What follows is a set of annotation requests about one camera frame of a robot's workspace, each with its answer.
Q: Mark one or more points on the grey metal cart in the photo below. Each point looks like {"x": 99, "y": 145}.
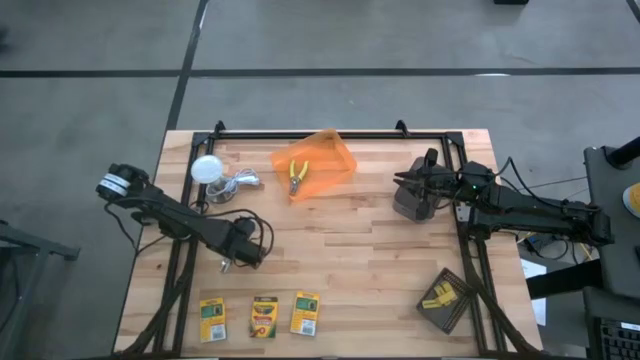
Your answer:
{"x": 30, "y": 247}

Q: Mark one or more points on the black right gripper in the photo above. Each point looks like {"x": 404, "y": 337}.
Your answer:
{"x": 445, "y": 182}

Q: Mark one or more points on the Crayola crayon box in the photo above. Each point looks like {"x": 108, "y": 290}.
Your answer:
{"x": 263, "y": 317}

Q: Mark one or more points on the white paper sheet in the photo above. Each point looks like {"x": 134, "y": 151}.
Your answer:
{"x": 539, "y": 310}

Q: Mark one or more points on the black aluminium table frame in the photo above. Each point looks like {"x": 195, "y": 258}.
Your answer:
{"x": 325, "y": 135}

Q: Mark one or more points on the small yellow note pad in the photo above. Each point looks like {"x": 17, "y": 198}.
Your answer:
{"x": 449, "y": 298}
{"x": 431, "y": 303}
{"x": 440, "y": 288}

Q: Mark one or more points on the black box on floor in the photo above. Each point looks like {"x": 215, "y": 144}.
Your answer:
{"x": 510, "y": 2}

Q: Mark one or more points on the orange translucent plastic bin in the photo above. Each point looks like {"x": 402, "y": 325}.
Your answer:
{"x": 330, "y": 150}

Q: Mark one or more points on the yellow green crayon box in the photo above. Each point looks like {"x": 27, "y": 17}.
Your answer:
{"x": 213, "y": 320}
{"x": 305, "y": 313}

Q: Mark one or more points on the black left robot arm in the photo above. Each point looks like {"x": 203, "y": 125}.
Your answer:
{"x": 170, "y": 212}

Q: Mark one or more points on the black mesh basket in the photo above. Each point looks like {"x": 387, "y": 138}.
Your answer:
{"x": 452, "y": 320}

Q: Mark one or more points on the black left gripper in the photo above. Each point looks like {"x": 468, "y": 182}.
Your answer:
{"x": 242, "y": 245}

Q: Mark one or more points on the yellow roll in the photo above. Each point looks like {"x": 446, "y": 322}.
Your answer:
{"x": 634, "y": 200}

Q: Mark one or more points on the white mushroom table lamp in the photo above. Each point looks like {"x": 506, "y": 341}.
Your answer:
{"x": 206, "y": 169}

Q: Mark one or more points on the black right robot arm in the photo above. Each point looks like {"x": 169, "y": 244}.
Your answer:
{"x": 530, "y": 207}

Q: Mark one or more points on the black upright post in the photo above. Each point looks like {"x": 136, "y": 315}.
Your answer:
{"x": 625, "y": 151}

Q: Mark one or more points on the dark keyboard desk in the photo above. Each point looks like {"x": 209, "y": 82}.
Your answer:
{"x": 592, "y": 310}

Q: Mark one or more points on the black keyboard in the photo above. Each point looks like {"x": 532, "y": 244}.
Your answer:
{"x": 620, "y": 342}

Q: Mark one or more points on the black slanted beam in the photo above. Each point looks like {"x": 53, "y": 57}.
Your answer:
{"x": 565, "y": 277}

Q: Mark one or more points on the grey top side table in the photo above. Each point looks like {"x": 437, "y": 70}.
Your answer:
{"x": 617, "y": 250}

